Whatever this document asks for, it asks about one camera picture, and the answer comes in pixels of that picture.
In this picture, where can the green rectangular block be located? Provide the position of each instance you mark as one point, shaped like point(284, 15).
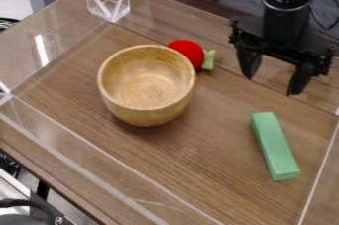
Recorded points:
point(276, 152)

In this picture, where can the red plush fruit green leaf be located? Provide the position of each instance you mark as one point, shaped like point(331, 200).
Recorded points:
point(200, 58)

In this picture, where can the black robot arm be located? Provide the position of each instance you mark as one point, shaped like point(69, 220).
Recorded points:
point(282, 34)

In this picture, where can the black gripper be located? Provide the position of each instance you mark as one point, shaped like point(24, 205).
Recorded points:
point(282, 34)

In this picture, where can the black metal bracket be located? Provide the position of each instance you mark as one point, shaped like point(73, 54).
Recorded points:
point(47, 213)

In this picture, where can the clear acrylic corner bracket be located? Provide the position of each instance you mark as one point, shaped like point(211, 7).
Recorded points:
point(108, 9)

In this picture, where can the clear acrylic tray wall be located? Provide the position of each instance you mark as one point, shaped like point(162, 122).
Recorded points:
point(112, 192)

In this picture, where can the wooden bowl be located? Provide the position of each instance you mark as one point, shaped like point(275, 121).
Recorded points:
point(146, 83)

